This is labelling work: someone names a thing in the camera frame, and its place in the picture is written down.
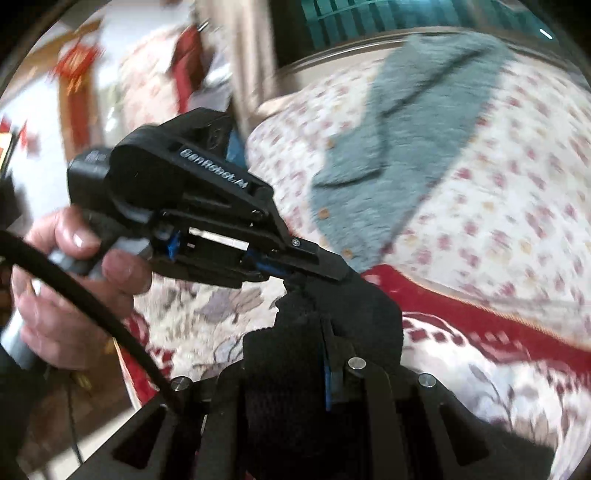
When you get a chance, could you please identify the red white floral fleece blanket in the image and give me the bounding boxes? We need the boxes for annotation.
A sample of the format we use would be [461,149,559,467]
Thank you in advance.
[125,266,590,479]

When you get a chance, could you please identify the beige curtain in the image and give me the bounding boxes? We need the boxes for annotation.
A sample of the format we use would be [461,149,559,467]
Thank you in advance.
[194,1,280,137]

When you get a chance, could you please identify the red hanging decoration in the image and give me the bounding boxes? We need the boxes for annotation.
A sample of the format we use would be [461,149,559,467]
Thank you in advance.
[53,37,102,161]

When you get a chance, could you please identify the person's left hand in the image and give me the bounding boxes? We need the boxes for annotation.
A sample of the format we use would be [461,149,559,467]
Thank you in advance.
[8,204,153,372]

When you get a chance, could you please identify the floral print quilt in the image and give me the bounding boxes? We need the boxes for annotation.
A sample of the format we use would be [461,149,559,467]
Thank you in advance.
[246,57,590,345]

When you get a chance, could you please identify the black braided cable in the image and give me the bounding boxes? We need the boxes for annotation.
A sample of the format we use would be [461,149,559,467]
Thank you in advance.
[0,229,184,411]

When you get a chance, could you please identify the window with green grille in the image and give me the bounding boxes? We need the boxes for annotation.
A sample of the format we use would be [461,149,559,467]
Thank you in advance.
[269,0,555,68]

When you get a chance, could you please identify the black pants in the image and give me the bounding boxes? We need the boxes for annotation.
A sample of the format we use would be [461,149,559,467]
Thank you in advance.
[242,272,404,479]

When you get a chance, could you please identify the grey-blue fuzzy cardigan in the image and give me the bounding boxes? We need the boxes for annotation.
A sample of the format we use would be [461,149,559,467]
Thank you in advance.
[311,32,513,272]

